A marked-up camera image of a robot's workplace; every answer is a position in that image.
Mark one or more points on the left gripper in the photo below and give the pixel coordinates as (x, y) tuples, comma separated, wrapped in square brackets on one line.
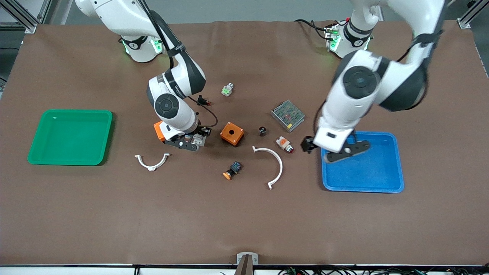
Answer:
[(306, 144)]

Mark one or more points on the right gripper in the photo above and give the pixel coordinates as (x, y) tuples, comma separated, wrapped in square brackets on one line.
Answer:
[(201, 133)]

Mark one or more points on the grey circuit breaker red switch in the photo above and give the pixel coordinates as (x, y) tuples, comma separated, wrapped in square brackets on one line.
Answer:
[(197, 139)]

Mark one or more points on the black cylindrical capacitor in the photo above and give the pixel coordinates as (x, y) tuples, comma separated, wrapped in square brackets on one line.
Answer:
[(262, 131)]

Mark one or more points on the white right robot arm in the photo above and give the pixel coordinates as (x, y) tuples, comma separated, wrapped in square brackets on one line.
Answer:
[(172, 110)]

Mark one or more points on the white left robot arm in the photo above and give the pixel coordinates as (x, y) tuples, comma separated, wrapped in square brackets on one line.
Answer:
[(401, 80)]

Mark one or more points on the black push button red tip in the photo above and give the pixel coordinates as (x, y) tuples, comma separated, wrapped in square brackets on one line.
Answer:
[(204, 101)]

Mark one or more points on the silver mesh power supply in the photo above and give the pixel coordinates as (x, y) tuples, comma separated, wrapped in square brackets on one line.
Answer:
[(288, 114)]

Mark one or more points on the orange button box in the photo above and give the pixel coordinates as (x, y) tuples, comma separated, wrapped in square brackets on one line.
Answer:
[(158, 131), (237, 135)]

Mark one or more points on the orange button blue contact block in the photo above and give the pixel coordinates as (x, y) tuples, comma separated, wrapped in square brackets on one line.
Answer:
[(228, 175)]

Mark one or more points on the blue plastic tray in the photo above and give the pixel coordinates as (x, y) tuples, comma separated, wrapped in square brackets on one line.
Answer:
[(374, 175)]

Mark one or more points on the brown table mat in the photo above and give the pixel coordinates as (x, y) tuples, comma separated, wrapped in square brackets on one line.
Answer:
[(229, 214)]

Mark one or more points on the green plastic tray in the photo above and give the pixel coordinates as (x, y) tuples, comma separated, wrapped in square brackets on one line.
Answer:
[(70, 137)]

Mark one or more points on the large white arc bracket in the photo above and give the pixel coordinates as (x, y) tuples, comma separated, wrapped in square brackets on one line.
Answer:
[(280, 165)]

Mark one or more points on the green illuminated switch module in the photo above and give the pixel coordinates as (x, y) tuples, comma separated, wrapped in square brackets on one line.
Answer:
[(227, 90)]

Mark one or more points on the small white arc bracket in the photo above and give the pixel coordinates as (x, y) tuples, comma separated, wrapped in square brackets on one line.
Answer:
[(153, 167)]

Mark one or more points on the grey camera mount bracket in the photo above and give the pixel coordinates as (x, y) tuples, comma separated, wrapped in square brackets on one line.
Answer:
[(244, 267)]

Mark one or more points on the aluminium frame profile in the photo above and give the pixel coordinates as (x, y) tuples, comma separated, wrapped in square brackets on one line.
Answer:
[(23, 17), (468, 19)]

